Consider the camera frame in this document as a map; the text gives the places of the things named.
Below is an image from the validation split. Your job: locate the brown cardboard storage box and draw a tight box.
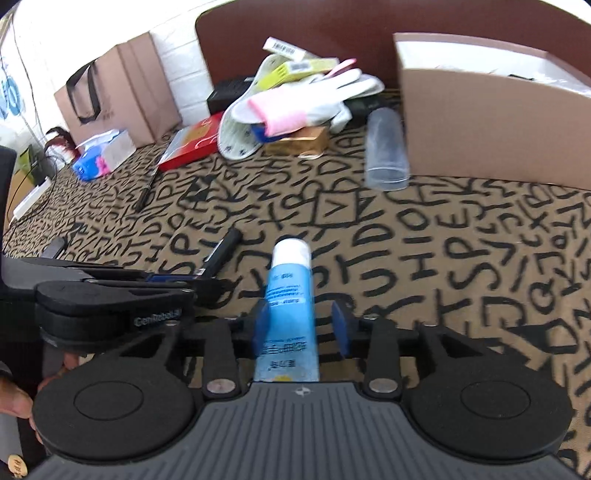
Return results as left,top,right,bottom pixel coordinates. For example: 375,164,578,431
394,33,590,189

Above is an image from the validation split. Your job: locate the white barcode small box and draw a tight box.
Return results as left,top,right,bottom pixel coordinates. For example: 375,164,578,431
263,37,308,61

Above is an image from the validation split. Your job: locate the blue white cream tube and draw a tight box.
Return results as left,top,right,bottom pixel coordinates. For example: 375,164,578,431
253,238,320,382

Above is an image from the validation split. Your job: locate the red flat box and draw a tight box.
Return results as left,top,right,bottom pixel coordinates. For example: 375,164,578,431
157,112,222,172

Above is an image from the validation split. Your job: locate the white power strip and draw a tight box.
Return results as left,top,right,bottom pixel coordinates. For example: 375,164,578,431
13,178,52,221

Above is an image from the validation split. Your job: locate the dark red headboard panel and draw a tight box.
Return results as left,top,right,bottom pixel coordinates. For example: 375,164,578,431
195,0,590,88

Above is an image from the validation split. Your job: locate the thin black pen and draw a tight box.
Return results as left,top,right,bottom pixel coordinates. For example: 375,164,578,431
134,168,159,213

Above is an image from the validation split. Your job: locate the clear plastic cup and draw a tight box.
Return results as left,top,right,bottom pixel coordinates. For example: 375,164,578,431
365,107,410,191

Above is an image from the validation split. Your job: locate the gold small box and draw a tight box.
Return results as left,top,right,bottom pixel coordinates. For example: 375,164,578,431
263,126,329,156

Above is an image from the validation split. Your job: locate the black box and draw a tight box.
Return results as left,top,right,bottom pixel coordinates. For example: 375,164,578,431
206,76,253,115

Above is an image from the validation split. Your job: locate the pink nail file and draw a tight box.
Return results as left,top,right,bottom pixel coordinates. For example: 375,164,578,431
325,58,356,79

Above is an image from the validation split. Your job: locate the black marker pen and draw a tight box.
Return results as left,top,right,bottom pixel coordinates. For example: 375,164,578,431
197,227,242,278

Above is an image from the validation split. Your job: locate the white glove pink cuff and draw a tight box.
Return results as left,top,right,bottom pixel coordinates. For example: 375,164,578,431
230,69,385,137

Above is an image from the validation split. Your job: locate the yellow green small box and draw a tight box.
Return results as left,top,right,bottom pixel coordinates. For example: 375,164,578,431
253,55,339,91

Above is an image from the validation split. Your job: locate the blue tissue pack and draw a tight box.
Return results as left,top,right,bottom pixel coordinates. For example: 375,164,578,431
72,129,136,182

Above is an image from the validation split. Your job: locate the person's left hand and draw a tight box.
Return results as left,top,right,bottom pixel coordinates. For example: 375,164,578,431
1,351,80,443

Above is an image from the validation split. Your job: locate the letter pattern table cloth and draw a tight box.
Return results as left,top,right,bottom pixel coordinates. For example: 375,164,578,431
4,128,590,477

